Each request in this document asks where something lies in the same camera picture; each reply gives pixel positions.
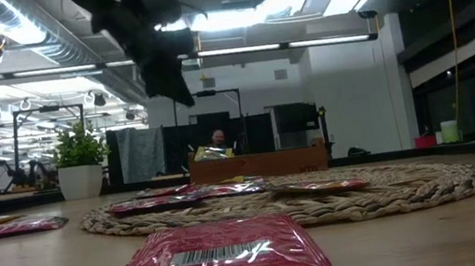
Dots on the LED light bar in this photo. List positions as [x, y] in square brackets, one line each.
[253, 47]

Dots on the wooden organizer box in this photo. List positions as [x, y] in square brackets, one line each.
[271, 166]

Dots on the black partition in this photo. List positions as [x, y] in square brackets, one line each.
[178, 146]

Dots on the black frame rig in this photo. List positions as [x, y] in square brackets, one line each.
[45, 109]
[212, 92]

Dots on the black stand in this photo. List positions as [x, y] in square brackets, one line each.
[324, 129]

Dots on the green plant in white pot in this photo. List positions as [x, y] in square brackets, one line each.
[81, 175]

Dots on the red bin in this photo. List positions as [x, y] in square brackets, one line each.
[425, 141]

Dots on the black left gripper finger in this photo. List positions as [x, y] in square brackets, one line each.
[168, 82]
[179, 42]

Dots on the round woven placemat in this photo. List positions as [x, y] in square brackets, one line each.
[416, 193]

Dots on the grey cloth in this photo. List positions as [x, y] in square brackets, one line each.
[141, 152]

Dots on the black wall screen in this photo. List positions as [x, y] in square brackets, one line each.
[296, 117]

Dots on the light green cup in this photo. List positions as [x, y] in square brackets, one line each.
[449, 132]

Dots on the silver ventilation duct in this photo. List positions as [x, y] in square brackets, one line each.
[64, 48]

